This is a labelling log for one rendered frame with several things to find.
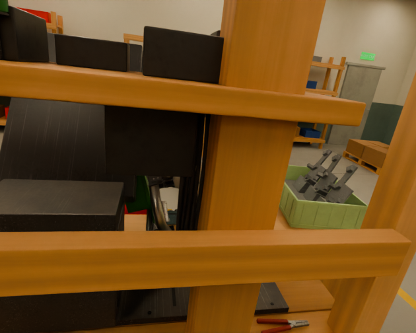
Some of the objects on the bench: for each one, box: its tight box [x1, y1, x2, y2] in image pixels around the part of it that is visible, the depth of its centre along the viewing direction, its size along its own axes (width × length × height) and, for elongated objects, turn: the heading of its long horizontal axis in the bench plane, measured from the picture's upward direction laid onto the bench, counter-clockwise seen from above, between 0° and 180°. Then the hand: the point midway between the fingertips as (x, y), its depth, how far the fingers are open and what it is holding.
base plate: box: [116, 282, 289, 326], centre depth 91 cm, size 42×110×2 cm, turn 83°
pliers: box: [256, 318, 310, 333], centre depth 79 cm, size 16×5×1 cm, turn 83°
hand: (156, 182), depth 81 cm, fingers closed on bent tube, 3 cm apart
